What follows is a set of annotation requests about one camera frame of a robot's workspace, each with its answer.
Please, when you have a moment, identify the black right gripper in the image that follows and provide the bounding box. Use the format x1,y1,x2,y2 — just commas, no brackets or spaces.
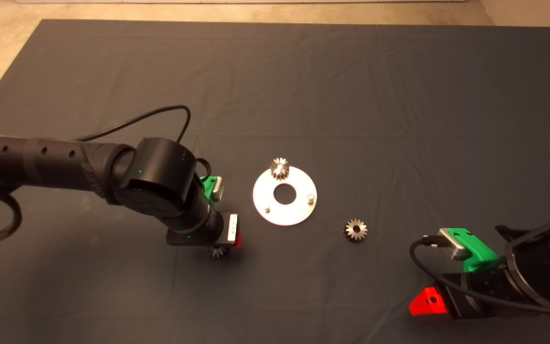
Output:
409,275,480,320

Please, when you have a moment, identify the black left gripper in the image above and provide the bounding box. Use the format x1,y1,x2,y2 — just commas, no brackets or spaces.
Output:
167,212,243,249

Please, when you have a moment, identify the round metal carrier plate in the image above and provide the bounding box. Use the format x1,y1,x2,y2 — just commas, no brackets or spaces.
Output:
253,165,318,226

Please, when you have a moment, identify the dark grey table cloth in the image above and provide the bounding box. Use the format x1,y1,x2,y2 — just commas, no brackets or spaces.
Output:
0,19,550,344

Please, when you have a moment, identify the thin black right camera cable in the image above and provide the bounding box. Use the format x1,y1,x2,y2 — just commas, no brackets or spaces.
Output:
409,234,550,317

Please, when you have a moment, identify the thin black camera cable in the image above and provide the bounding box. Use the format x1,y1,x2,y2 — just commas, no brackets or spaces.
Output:
72,105,213,182
409,234,550,317

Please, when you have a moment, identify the green left camera mount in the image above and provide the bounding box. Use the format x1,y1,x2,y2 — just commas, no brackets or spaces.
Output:
200,176,221,201

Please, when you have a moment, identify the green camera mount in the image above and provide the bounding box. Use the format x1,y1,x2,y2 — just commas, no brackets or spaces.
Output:
449,228,501,273
200,176,221,201

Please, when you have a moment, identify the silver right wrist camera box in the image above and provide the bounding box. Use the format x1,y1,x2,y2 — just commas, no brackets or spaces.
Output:
439,228,475,261

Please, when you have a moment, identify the green right camera mount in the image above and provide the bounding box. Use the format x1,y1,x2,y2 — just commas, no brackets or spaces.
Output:
449,228,501,273

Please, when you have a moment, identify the thin black left camera cable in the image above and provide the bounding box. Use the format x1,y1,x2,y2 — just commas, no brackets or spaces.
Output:
72,105,213,182

